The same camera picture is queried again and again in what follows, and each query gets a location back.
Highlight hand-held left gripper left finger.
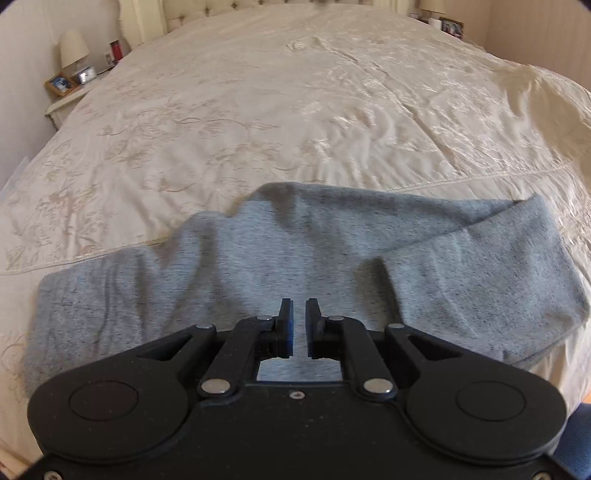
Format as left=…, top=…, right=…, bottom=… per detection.
left=134, top=298, right=295, bottom=401

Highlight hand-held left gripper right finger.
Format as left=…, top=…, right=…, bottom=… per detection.
left=306, top=298, right=465, bottom=401

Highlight grey pants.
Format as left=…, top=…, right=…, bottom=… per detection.
left=23, top=181, right=590, bottom=400

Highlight cream embroidered bedspread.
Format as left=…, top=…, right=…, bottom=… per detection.
left=0, top=4, right=591, bottom=467

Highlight dark blue cloth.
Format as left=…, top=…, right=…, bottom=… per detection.
left=551, top=401, right=591, bottom=480

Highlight white nightstand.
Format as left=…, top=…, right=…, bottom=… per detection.
left=45, top=65, right=116, bottom=130

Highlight cream tufted headboard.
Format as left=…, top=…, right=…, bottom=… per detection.
left=117, top=0, right=370, bottom=47

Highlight cream table lamp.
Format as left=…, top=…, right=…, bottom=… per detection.
left=59, top=30, right=90, bottom=77

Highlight wooden picture frame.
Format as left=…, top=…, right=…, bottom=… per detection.
left=44, top=71, right=79, bottom=97

